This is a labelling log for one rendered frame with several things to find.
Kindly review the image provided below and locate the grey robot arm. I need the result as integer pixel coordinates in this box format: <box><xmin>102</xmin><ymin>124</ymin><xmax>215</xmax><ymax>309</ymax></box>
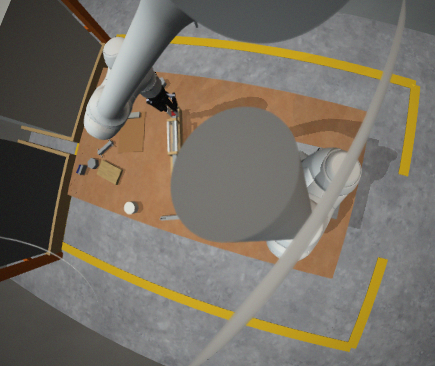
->
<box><xmin>84</xmin><ymin>0</ymin><xmax>406</xmax><ymax>366</ymax></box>

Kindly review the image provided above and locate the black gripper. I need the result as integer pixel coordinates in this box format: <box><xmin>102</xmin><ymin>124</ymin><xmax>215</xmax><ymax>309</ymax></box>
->
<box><xmin>146</xmin><ymin>86</ymin><xmax>179</xmax><ymax>118</ymax></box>

